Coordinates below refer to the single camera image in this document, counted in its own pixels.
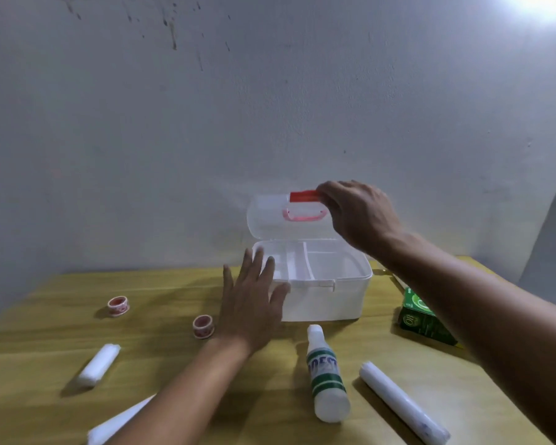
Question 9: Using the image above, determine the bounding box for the white first aid box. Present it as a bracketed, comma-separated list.
[246, 189, 374, 323]

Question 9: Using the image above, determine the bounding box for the white green labelled bottle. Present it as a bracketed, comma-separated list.
[305, 324, 352, 424]

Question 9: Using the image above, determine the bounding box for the person's right forearm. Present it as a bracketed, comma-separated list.
[370, 231, 556, 445]

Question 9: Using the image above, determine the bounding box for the long grey-marked white gauze roll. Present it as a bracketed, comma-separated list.
[359, 361, 452, 445]

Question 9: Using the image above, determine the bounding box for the wooden table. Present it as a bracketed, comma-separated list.
[0, 254, 556, 445]

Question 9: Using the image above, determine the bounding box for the short white gauze roll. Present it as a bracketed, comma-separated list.
[75, 343, 122, 389]

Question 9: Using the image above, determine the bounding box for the person's right hand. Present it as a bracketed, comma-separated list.
[316, 180, 404, 261]

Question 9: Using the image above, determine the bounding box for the person's left forearm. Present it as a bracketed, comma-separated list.
[104, 337, 253, 445]

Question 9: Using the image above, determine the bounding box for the person's left hand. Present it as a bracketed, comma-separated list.
[217, 247, 292, 357]

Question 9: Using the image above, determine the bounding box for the green yellow medicine box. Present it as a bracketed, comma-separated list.
[397, 287, 460, 347]

